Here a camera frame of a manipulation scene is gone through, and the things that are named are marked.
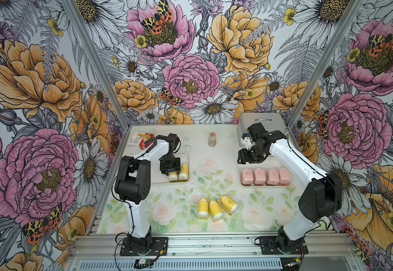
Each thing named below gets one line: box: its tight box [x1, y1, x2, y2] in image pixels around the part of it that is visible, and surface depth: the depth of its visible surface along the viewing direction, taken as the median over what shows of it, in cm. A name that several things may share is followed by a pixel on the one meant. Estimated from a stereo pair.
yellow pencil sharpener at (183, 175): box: [178, 163, 189, 182], surface depth 91 cm
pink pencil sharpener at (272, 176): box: [265, 168, 280, 186], surface depth 91 cm
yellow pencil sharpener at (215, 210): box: [208, 199, 224, 222], surface depth 79 cm
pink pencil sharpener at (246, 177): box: [239, 168, 254, 186], surface depth 91 cm
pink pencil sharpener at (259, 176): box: [252, 168, 267, 186], surface depth 91 cm
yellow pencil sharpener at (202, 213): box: [197, 197, 209, 220], surface depth 80 cm
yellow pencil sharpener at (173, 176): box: [168, 171, 179, 183], surface depth 91 cm
